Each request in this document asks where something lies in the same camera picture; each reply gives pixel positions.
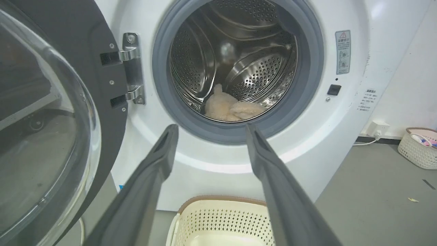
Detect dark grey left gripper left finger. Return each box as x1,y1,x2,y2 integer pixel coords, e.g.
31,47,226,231
83,124,179,246

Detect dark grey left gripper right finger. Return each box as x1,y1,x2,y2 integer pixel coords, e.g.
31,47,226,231
245,123,343,246

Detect beige cloth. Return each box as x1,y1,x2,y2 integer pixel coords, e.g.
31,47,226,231
205,84,267,122

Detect cream perforated laundry basket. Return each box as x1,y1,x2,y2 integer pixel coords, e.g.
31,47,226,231
166,195,276,246

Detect white front-load washing machine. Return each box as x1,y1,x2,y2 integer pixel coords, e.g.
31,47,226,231
94,0,431,212

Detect washing machine door with glass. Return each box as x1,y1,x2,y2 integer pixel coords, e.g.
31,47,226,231
0,0,129,246

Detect small white woven basket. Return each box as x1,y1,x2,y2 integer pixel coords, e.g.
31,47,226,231
398,127,437,170

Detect colourful items in small basket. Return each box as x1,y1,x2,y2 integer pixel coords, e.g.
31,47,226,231
411,134,437,148

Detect chrome door hinge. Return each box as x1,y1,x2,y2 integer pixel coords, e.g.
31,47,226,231
119,33,146,105

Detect grey warning label sticker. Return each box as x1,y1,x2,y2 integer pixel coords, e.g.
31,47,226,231
335,30,351,75

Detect white power cable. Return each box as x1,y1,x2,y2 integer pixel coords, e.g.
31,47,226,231
353,136,380,147

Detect white wall power socket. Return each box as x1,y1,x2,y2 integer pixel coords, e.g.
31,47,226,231
371,120,390,138

